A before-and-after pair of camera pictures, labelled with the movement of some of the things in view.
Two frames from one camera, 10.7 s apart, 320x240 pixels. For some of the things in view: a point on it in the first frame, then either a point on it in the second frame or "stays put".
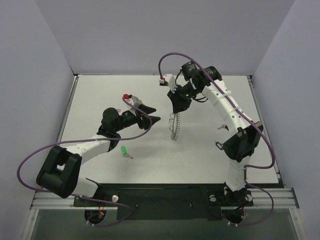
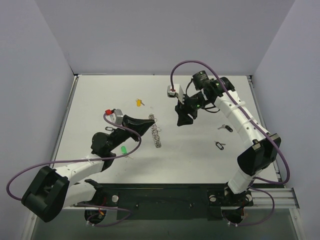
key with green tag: (124, 152) stays put
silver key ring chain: (174, 125) → (155, 131)
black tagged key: (220, 145) stays put
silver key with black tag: (224, 126) stays put
